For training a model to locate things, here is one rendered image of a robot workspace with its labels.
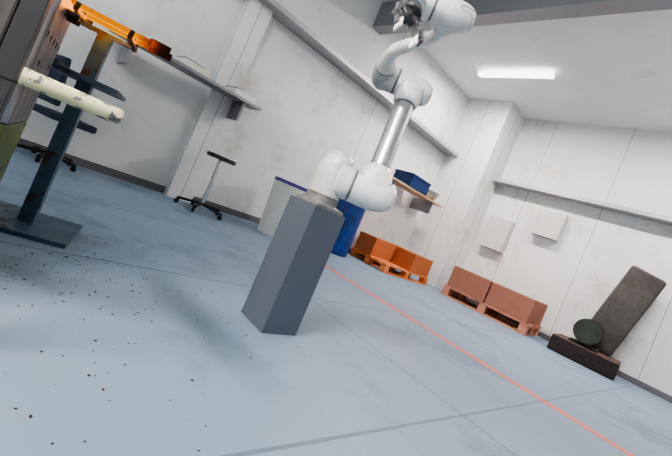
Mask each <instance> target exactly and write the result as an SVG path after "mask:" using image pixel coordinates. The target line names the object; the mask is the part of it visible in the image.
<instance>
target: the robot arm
mask: <svg viewBox="0 0 672 456"><path fill-rule="evenodd" d="M394 7H395V8H394V9H393V10H392V12H391V15H392V16H393V15H394V17H395V18H393V19H392V21H393V22H394V23H395V25H394V29H393V31H394V32H395V31H396V30H397V29H399V28H400V27H401V26H402V23H403V24H405V25H407V26H408V30H410V33H411V37H410V38H407V39H404V40H401V41H398V42H396V43H394V44H392V45H391V46H389V47H388V48H387V49H386V50H385V52H384V53H383V55H382V56H381V57H380V58H379V60H378V61H377V63H376V64H375V66H374V69H373V72H372V83H373V86H374V87H375V88H376V89H377V90H381V91H386V92H388V93H391V94H393V95H394V99H393V101H394V105H393V108H392V110H391V113H390V115H389V118H388V120H387V123H386V125H385V128H384V130H383V133H382V135H381V137H380V140H379V142H378V145H377V147H376V150H375V152H374V155H373V157H372V160H371V162H370V163H368V164H366V165H364V166H363V168H362V169H361V171H359V170H357V169H355V168H354V167H353V166H354V162H353V160H352V158H351V157H350V156H349V155H348V154H345V153H343V152H340V151H335V150H333V151H331V152H329V153H328V154H327V155H326V156H325V157H324V158H323V159H322V160H321V161H320V163H319V164H318V166H317V168H316V170H315V172H314V174H313V176H312V179H311V182H310V185H309V188H308V190H307V192H306V193H304V194H303V195H302V194H295V197H298V198H300V199H302V200H305V201H307V202H309V203H311V204H313V205H316V206H318V207H321V208H323V209H325V210H328V211H330V212H333V213H335V214H338V215H340V216H343V213H342V212H340V211H339V210H337V209H336V206H337V203H338V200H339V199H342V200H346V201H348V202H350V203H352V204H354V205H356V206H358V207H360V208H363V209H366V210H369V211H374V212H384V211H389V210H390V209H391V207H392V206H393V204H394V202H395V200H396V198H397V190H396V187H395V186H394V185H392V178H393V176H392V173H391V171H390V168H391V165H392V163H393V160H394V158H395V155H396V152H397V150H398V147H399V145H400V142H401V140H402V137H403V135H404V132H405V130H406V127H407V125H408V122H409V120H410V117H411V114H412V112H413V111H414V110H415V109H416V108H417V107H418V106H425V105H426V104H428V102H429V101H430V99H431V96H432V93H433V88H432V86H431V85H430V83H429V82H428V81H426V80H425V79H424V78H422V77H420V76H418V75H416V74H414V73H412V72H409V71H406V70H403V69H401V68H399V67H397V66H396V63H397V58H398V57H399V56H401V55H403V54H406V53H409V52H412V51H415V50H418V49H421V48H424V47H427V46H430V45H433V44H435V43H437V42H439V41H440V40H442V39H443V38H444V37H449V36H451V35H452V34H455V33H458V34H462V33H467V32H468V31H470V30H471V29H472V27H473V24H474V21H475V18H476V12H475V9H474V8H473V7H472V6H471V5H470V4H468V3H467V2H465V1H463V0H399V1H398V2H397V3H396V4H395V5H394ZM398 11H399V12H398ZM420 19H421V20H425V21H428V22H430V23H431V28H432V30H431V31H429V32H426V33H424V29H423V28H420V27H419V21H420Z"/></svg>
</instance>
